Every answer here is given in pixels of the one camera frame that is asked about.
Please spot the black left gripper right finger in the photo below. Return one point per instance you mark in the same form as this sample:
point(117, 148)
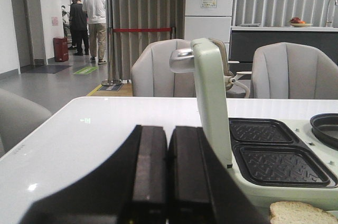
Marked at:
point(200, 189)

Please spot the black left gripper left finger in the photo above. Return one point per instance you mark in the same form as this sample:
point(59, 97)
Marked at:
point(128, 187)

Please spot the white bread slice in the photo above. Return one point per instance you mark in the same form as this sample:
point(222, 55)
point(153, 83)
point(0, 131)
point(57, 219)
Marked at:
point(298, 212)

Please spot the green breakfast maker lid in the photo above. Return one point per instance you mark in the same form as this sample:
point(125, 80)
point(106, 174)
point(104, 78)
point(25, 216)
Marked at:
point(203, 58)

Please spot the green breakfast maker base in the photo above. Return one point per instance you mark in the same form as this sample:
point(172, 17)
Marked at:
point(280, 160)

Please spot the beige office chair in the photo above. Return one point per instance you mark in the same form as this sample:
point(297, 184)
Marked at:
point(234, 87)

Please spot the grey armchair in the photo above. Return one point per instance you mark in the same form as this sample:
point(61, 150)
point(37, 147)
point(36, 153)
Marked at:
point(292, 71)
point(19, 117)
point(151, 74)

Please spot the grey armchair near left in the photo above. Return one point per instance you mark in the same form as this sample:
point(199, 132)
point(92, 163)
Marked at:
point(19, 117)

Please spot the black round frying pan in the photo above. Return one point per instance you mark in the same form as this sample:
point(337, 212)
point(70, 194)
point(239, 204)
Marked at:
point(324, 127)

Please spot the grey armchair right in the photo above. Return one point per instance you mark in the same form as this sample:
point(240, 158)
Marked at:
point(292, 71)

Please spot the dark kitchen counter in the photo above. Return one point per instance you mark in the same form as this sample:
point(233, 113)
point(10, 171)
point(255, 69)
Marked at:
point(244, 40)

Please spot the red barrier belt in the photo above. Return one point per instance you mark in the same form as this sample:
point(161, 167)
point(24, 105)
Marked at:
point(164, 29)

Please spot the red bin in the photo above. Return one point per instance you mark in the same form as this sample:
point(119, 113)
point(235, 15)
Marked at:
point(60, 49)

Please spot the person in black shirt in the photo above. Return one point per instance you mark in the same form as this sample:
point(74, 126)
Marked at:
point(78, 24)

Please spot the person in white shirt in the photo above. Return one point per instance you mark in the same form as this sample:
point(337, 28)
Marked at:
point(96, 13)

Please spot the fruit bowl on counter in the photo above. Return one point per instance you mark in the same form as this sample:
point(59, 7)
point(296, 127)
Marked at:
point(298, 22)

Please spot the white refrigerator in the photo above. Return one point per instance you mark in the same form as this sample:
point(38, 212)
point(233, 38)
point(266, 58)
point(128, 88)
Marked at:
point(208, 19)

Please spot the chrome faucet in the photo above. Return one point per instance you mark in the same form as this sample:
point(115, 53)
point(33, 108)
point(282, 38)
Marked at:
point(330, 9)

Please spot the chrome stanchion post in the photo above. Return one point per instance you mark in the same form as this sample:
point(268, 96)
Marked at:
point(111, 81)

